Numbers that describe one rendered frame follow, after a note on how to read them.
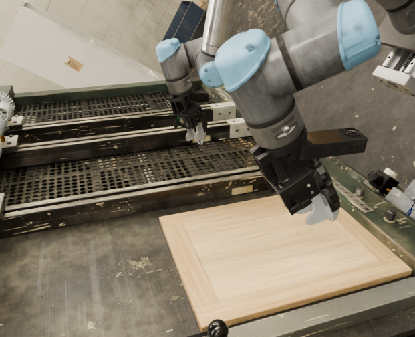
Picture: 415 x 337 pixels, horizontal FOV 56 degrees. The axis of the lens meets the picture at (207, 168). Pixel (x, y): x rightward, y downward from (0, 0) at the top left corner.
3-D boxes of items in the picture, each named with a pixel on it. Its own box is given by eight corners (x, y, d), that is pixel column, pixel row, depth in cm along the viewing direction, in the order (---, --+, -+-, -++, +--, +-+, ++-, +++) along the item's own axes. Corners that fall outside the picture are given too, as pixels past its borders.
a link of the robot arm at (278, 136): (279, 89, 59) (308, 106, 52) (290, 112, 61) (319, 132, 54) (237, 117, 59) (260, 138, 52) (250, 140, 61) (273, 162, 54)
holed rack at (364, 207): (373, 211, 118) (374, 210, 118) (365, 213, 118) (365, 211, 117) (204, 76, 257) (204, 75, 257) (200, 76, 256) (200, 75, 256)
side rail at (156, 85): (202, 96, 254) (202, 79, 249) (17, 116, 224) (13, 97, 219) (198, 93, 261) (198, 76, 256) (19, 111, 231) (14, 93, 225)
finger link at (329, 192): (320, 202, 67) (303, 167, 62) (329, 197, 67) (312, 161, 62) (336, 218, 63) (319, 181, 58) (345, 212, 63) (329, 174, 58)
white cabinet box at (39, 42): (190, 95, 493) (21, 5, 393) (167, 134, 506) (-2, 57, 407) (177, 83, 544) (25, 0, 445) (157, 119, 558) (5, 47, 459)
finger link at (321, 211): (310, 235, 69) (291, 200, 64) (338, 215, 69) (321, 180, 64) (319, 245, 67) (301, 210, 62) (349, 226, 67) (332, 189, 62)
